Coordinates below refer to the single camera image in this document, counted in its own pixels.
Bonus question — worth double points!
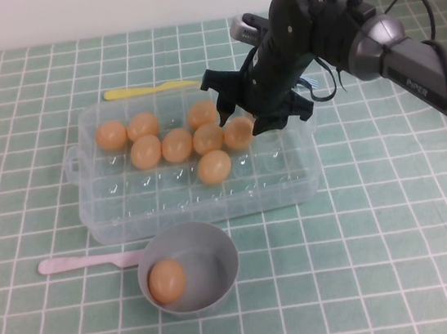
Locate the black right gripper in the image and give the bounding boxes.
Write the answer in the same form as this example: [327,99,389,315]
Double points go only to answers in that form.
[194,20,318,143]

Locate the brown egg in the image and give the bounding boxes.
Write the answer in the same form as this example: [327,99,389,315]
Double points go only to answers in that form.
[185,99,221,132]
[93,119,130,153]
[194,148,235,188]
[123,111,161,143]
[127,132,165,172]
[221,114,258,152]
[145,257,190,307]
[159,126,195,166]
[190,122,226,157]

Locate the clear plastic egg box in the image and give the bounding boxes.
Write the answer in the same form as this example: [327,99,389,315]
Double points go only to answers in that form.
[54,70,331,251]

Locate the blue plastic fork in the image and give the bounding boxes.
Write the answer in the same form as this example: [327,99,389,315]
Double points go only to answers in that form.
[297,74,320,92]

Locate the yellow plastic knife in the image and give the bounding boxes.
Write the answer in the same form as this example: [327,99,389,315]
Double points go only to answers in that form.
[102,78,203,103]

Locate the grey-blue round bowl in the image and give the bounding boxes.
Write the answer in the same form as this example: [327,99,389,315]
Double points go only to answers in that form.
[131,215,247,325]

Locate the green checkered tablecloth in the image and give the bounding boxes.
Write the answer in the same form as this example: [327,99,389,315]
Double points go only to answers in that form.
[0,0,447,334]

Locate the pink plastic knife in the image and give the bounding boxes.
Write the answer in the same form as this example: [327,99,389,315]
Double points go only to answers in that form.
[36,245,146,280]

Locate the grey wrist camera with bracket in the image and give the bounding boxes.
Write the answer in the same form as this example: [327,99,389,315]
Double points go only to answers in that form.
[227,9,276,48]

